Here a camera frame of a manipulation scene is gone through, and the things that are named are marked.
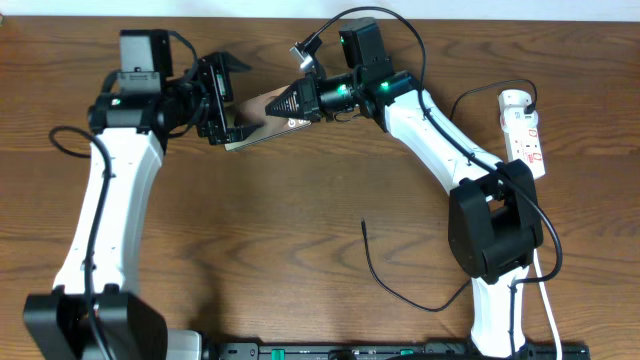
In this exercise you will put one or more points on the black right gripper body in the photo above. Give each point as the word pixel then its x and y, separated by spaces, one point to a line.
pixel 312 96

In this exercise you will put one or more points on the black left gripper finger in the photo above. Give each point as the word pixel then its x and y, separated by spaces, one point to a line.
pixel 239 134
pixel 232 64

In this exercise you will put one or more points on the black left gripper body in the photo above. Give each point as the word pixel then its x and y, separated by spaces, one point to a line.
pixel 211 95

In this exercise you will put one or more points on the Samsung Galaxy smartphone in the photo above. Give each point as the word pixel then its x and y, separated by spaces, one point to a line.
pixel 250 115

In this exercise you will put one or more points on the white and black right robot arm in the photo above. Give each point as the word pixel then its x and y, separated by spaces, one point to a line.
pixel 493 227

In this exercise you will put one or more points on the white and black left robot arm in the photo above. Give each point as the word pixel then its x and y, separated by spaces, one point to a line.
pixel 94 309

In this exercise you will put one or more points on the white power strip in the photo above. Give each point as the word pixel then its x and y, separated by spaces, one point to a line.
pixel 520 130

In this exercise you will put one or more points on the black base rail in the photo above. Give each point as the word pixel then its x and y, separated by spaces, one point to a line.
pixel 437 349

